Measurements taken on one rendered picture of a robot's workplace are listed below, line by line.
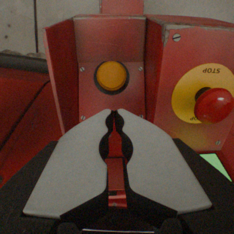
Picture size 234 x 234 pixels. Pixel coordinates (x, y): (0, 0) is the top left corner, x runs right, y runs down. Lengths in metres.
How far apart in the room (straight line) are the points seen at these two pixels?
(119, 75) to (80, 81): 0.05
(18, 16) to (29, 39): 0.12
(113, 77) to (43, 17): 0.80
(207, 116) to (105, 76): 0.13
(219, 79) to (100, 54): 0.15
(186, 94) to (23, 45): 0.95
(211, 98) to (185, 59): 0.04
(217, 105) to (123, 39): 0.14
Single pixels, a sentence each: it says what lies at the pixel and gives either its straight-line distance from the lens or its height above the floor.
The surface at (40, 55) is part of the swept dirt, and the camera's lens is 1.04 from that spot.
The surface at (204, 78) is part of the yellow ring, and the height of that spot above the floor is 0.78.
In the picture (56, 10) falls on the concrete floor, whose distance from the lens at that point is 0.97.
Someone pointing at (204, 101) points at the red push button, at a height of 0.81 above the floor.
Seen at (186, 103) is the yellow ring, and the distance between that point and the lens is 0.20.
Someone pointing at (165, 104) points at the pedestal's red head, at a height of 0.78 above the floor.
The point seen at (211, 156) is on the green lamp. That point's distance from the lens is 0.26.
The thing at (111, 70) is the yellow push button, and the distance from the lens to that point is 0.23.
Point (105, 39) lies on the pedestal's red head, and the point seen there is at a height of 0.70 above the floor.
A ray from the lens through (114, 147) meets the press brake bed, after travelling 0.46.
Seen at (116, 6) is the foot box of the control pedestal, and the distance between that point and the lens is 0.82.
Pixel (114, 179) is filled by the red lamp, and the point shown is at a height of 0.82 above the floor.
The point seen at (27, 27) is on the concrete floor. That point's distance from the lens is 1.03.
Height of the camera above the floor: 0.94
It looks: 55 degrees down
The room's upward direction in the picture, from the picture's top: 176 degrees clockwise
